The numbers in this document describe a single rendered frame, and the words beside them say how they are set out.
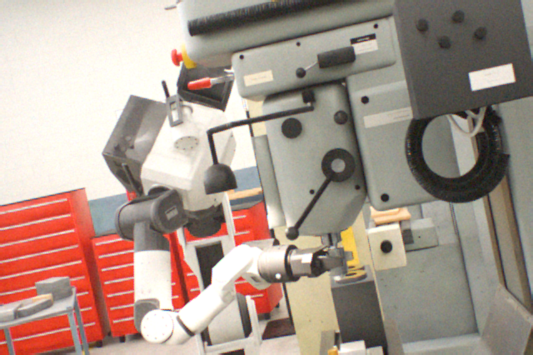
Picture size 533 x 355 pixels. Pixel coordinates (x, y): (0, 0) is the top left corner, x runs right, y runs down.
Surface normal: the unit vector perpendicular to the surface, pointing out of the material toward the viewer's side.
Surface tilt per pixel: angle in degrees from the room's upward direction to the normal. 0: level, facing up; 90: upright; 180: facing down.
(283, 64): 90
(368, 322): 90
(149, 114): 59
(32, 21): 90
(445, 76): 90
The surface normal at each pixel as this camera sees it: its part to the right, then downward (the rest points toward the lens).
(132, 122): -0.06, -0.48
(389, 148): -0.10, 0.07
